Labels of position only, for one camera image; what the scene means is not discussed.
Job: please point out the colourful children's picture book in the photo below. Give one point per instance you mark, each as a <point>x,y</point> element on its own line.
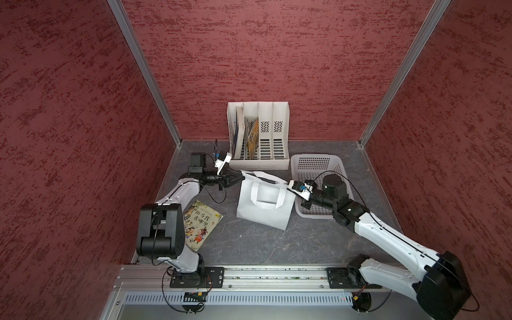
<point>199,221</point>

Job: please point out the right aluminium corner post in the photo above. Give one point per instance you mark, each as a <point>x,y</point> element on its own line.
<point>428,26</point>

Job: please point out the white insulated delivery bag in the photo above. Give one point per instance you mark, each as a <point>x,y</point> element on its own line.
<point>265,199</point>

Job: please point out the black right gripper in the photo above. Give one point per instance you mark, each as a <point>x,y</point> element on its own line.
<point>306,204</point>

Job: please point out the yellow story book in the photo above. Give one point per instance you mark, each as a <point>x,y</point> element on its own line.
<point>252,138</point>

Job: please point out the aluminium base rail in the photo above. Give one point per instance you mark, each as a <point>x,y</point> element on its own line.
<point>252,292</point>

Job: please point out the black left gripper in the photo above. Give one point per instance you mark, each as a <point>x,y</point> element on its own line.
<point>226,176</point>

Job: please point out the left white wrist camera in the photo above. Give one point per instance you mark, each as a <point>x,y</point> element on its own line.
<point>221,159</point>

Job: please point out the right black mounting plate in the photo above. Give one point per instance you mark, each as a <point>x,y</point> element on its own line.
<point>345,278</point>

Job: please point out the white plastic file organizer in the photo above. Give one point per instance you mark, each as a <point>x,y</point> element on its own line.
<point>272,153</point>

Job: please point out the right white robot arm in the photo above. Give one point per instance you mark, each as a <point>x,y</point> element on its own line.
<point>437,282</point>

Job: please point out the black mounting plate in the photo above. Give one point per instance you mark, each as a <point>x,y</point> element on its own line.
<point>207,278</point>
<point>345,278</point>

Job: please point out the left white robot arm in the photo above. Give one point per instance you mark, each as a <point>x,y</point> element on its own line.
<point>161,230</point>

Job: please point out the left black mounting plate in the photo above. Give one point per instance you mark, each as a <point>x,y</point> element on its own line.
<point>207,278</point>

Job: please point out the aluminium corner post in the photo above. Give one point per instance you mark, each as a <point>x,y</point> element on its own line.
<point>128,32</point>
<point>428,26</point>

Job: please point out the white perforated plastic basket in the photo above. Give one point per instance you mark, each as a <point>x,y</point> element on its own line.
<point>309,166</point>

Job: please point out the left aluminium corner post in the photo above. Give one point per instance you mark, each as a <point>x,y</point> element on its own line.
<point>128,32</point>

